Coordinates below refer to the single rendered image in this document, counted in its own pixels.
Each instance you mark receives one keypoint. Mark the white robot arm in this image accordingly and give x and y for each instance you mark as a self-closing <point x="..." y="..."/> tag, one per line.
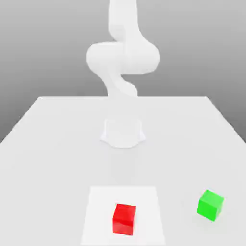
<point x="123" y="57"/>

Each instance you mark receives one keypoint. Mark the small red cube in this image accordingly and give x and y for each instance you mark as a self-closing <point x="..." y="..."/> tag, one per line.
<point x="124" y="219"/>

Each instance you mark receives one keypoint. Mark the small green cube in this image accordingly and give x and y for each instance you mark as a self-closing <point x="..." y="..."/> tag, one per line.
<point x="209" y="205"/>

